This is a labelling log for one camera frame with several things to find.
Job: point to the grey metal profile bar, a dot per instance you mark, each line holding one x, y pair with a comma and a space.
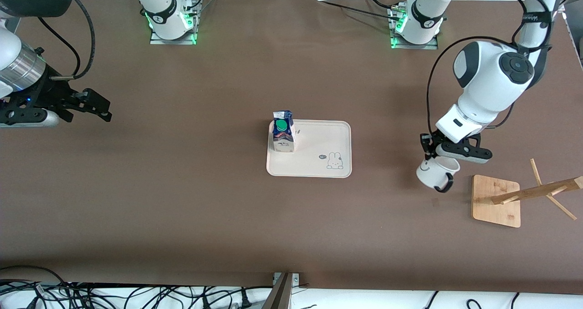
280, 297

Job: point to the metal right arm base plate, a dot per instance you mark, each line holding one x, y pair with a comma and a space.
157, 39

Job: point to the dark object at top edge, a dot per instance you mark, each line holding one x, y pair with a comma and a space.
295, 279

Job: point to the cream tray with bunny drawing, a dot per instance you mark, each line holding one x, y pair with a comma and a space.
314, 156

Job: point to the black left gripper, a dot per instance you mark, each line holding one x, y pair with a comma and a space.
428, 145

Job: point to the blue white milk carton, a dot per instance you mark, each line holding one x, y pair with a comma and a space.
283, 138

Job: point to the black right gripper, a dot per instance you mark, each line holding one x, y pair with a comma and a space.
47, 92

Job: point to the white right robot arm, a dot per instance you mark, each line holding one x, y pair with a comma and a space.
159, 4

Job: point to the wooden mug tree stand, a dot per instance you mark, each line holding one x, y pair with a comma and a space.
494, 209

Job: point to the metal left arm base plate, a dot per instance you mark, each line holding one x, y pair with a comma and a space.
410, 46

